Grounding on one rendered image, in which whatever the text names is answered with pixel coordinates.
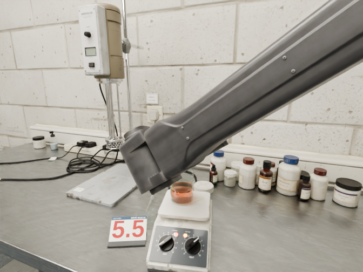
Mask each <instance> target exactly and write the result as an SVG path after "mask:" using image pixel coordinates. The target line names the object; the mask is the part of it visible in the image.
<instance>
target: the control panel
mask: <svg viewBox="0 0 363 272"><path fill-rule="evenodd" d="M175 233H178V236H175V235H174V234H175ZM184 234H187V237H184ZM165 235H172V237H173V240H174V245H173V248H172V249H171V250H170V251H162V250H161V249H160V247H159V240H160V239H161V238H162V237H163V236H165ZM190 238H199V242H200V251H199V252H198V253H197V254H195V255H191V254H189V253H188V252H187V251H186V249H185V243H186V241H187V240H188V239H190ZM207 243H208V230H200V229H189V228H178V227H168V226H156V229H155V233H154V237H153V243H152V247H151V252H150V257H149V261H155V262H163V263H171V264H179V265H185V266H193V267H202V268H206V266H207Z"/></svg>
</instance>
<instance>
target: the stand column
mask: <svg viewBox="0 0 363 272"><path fill-rule="evenodd" d="M122 13H123V30H124V38H128V35H127V15H126V0H122ZM125 66H126V83H127V101H128V110H129V128H130V130H131V129H133V121H132V101H131V83H130V64H129V54H128V53H125Z"/></svg>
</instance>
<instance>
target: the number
mask: <svg viewBox="0 0 363 272"><path fill-rule="evenodd" d="M145 224H146V219H134V220H112V228H111V236H110V239H128V238H140V237H145Z"/></svg>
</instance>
